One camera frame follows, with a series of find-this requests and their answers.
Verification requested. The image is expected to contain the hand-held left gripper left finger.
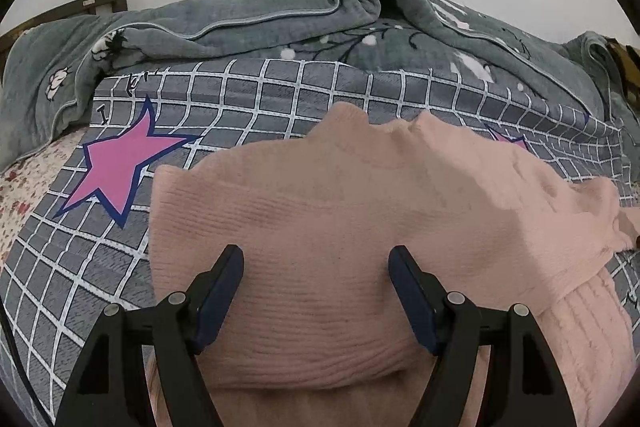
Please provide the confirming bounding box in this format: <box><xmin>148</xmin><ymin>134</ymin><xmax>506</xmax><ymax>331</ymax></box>
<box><xmin>54</xmin><ymin>244</ymin><xmax>246</xmax><ymax>427</ymax></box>

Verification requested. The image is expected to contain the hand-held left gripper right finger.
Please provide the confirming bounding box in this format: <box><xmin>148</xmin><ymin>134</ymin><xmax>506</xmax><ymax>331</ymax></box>
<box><xmin>387</xmin><ymin>245</ymin><xmax>571</xmax><ymax>427</ymax></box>

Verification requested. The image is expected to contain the pink knit sweater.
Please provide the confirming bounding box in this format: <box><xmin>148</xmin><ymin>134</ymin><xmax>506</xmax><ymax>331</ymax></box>
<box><xmin>147</xmin><ymin>102</ymin><xmax>640</xmax><ymax>427</ymax></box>

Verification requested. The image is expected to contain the grey checked star bedsheet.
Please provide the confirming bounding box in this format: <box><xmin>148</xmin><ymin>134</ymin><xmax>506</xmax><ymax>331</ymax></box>
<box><xmin>0</xmin><ymin>57</ymin><xmax>640</xmax><ymax>427</ymax></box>

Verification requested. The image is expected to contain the floral quilted mattress pad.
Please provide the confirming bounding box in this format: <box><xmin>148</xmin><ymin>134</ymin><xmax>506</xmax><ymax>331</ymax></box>
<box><xmin>0</xmin><ymin>129</ymin><xmax>87</xmax><ymax>258</ymax></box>

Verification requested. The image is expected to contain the grey-green floral blanket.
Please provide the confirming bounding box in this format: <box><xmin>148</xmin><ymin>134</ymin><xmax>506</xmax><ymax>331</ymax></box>
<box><xmin>0</xmin><ymin>0</ymin><xmax>632</xmax><ymax>174</ymax></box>

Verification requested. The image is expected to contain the dark wooden headboard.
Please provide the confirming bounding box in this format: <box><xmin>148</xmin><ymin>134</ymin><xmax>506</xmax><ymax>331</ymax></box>
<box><xmin>0</xmin><ymin>0</ymin><xmax>129</xmax><ymax>58</ymax></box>

